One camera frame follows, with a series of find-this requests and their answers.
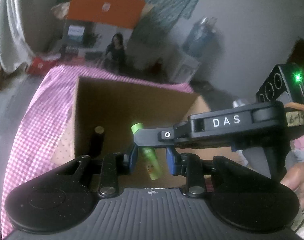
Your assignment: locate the black cylinder gold cap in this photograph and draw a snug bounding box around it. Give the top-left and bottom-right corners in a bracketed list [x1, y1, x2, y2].
[88, 126, 105, 158]

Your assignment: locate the person's right hand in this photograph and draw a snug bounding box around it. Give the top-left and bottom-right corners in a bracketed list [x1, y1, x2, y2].
[280, 162, 304, 222]

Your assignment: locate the brown cardboard box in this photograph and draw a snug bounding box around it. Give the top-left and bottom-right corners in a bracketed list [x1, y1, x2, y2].
[52, 76, 245, 188]

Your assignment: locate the dark brown door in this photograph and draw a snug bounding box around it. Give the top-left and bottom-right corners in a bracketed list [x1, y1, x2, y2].
[287, 38, 304, 67]

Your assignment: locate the white water dispenser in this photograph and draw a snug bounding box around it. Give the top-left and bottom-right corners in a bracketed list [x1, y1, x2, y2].
[169, 51, 201, 83]

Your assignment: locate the pink checkered tablecloth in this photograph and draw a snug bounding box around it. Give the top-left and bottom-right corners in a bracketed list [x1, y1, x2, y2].
[0, 64, 195, 239]

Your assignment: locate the blue water jug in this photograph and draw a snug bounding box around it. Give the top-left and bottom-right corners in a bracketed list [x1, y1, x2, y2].
[182, 17, 217, 58]

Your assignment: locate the orange Philips product box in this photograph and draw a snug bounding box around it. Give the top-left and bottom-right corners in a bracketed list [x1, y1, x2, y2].
[60, 0, 147, 68]

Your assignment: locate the grey curtain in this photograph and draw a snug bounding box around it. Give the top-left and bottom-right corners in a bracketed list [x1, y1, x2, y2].
[0, 0, 57, 74]

